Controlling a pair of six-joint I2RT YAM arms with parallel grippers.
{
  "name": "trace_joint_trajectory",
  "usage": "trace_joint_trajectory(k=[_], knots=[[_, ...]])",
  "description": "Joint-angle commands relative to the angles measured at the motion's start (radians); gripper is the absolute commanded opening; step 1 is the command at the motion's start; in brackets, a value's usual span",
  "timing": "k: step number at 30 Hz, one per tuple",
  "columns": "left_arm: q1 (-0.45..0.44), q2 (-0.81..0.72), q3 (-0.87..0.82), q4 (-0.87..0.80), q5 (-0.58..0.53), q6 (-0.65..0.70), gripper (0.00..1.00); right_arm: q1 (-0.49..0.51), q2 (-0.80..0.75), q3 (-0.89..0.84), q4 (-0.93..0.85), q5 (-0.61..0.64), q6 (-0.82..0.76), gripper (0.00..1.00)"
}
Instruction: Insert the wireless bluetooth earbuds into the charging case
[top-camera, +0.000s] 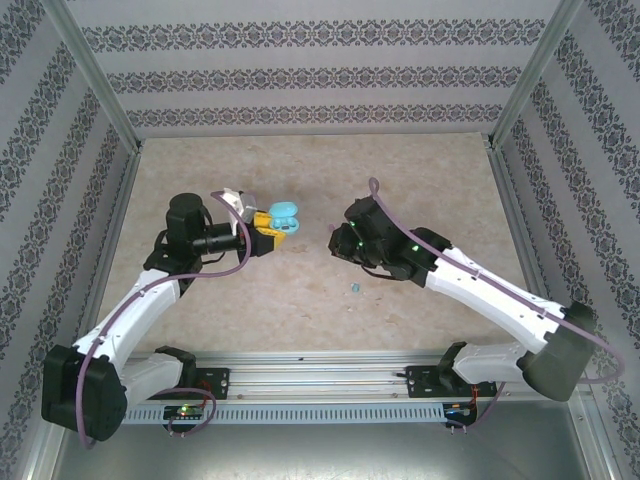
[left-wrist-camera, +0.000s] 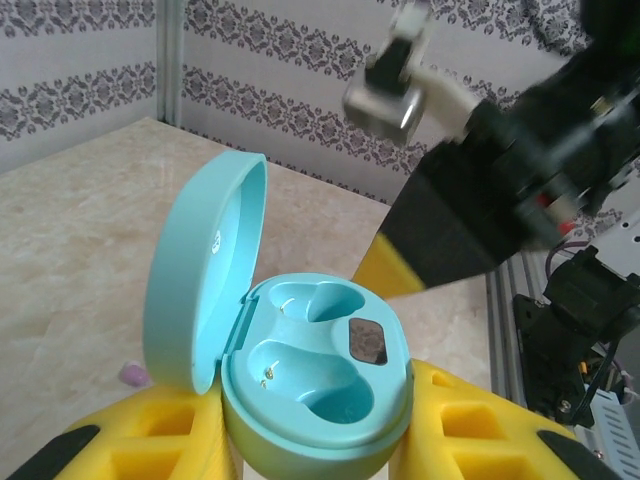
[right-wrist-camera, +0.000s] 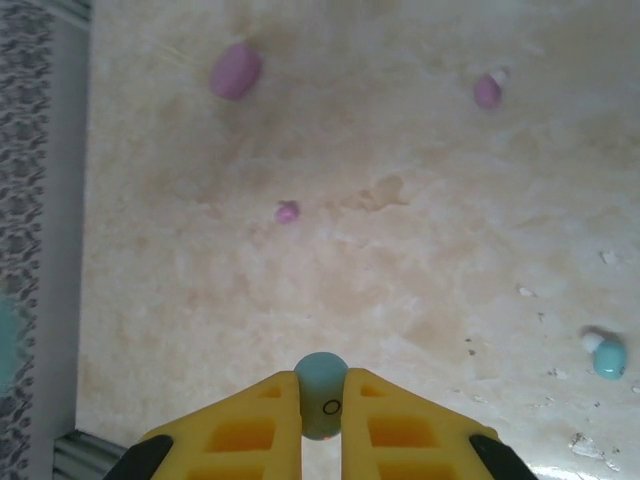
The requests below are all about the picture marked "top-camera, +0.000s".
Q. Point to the blue earbud charging case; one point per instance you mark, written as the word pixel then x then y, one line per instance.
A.
pixel 285 210

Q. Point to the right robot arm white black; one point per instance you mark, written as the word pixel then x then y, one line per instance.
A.
pixel 490 295

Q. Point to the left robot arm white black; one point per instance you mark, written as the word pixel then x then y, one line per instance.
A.
pixel 135 310

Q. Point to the left controller circuit board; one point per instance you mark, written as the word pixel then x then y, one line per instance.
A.
pixel 182 411

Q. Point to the controller circuit board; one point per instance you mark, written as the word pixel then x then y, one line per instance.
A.
pixel 182 411
pixel 457 410

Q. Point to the right controller circuit board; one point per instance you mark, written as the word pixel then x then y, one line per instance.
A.
pixel 457 410

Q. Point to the steel sheet shelf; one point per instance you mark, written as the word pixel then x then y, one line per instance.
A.
pixel 320 450

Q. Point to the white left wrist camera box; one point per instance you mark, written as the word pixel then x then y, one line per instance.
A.
pixel 235 200

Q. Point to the aluminium side rail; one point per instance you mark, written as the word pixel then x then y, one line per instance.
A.
pixel 107 250
pixel 520 240

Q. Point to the aluminium mounting rail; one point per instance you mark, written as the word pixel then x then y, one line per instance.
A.
pixel 320 375

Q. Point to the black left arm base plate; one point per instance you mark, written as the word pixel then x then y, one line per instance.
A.
pixel 217 382

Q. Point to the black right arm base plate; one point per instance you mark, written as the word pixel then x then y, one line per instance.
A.
pixel 420 382

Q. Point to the aluminium frame post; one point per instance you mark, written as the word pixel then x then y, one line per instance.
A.
pixel 95 75
pixel 535 75

